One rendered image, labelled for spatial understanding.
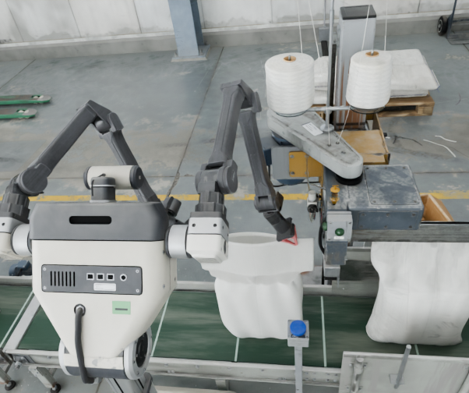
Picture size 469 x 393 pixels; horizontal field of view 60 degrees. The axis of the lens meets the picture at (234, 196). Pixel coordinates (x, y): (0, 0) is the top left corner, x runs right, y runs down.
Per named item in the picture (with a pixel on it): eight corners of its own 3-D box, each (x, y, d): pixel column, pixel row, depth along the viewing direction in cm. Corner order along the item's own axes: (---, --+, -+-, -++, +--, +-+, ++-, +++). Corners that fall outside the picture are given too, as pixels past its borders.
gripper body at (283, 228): (293, 219, 164) (283, 207, 160) (293, 238, 156) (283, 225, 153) (279, 224, 167) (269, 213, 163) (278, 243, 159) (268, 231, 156)
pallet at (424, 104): (310, 119, 428) (310, 107, 419) (308, 85, 490) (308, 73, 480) (431, 115, 409) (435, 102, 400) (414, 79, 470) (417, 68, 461)
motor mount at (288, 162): (273, 181, 172) (270, 149, 161) (273, 171, 176) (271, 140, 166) (341, 180, 167) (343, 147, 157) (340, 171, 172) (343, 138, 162)
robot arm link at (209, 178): (196, 198, 112) (213, 196, 109) (199, 164, 115) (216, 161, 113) (212, 208, 119) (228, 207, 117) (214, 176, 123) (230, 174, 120)
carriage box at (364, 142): (319, 217, 171) (320, 155, 150) (316, 168, 196) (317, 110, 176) (380, 217, 167) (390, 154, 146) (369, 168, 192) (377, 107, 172)
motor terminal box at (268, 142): (263, 173, 170) (262, 150, 163) (255, 160, 178) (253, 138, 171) (282, 167, 172) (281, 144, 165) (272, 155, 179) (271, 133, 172)
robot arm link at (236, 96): (216, 75, 136) (245, 68, 132) (234, 102, 146) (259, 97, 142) (192, 188, 113) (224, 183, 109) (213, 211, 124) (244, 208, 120)
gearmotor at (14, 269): (10, 289, 258) (-2, 274, 248) (22, 271, 269) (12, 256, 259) (54, 291, 253) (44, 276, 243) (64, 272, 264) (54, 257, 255)
